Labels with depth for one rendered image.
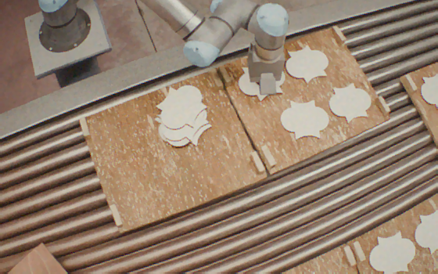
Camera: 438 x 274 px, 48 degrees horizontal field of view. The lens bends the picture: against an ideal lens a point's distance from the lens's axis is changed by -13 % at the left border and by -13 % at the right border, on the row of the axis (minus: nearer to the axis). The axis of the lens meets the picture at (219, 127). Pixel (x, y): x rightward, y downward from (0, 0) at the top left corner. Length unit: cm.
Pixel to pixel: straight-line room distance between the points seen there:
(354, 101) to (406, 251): 47
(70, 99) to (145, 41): 124
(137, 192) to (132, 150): 12
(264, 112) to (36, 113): 66
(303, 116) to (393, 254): 48
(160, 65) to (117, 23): 129
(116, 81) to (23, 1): 167
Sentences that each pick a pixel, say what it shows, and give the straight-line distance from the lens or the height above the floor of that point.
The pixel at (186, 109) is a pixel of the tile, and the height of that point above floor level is 98.
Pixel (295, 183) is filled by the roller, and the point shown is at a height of 92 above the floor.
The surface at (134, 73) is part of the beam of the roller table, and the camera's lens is 160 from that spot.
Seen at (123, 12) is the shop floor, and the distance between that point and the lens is 291.
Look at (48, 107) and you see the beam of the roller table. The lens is 160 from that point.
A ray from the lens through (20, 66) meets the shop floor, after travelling 287.
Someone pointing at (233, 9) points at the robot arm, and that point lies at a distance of 131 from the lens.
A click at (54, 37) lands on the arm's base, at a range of 173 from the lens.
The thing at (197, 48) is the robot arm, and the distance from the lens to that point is 124.
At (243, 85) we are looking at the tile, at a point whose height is 95.
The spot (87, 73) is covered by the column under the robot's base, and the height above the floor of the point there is 69.
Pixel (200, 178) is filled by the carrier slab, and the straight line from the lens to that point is 142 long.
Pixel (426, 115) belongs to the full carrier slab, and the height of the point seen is 94.
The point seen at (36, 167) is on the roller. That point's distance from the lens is 152.
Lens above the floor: 227
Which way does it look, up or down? 64 degrees down
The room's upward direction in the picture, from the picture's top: 4 degrees clockwise
